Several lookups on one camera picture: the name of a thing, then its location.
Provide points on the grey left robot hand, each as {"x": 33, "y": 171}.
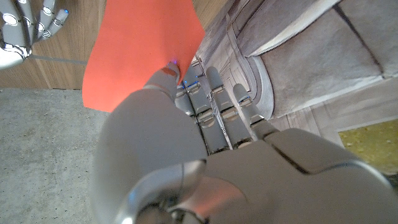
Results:
{"x": 248, "y": 180}

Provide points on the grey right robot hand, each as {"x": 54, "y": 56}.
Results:
{"x": 21, "y": 28}

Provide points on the red origami paper sheet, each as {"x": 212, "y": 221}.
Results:
{"x": 136, "y": 46}

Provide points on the printed sofa room backdrop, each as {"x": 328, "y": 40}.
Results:
{"x": 311, "y": 62}

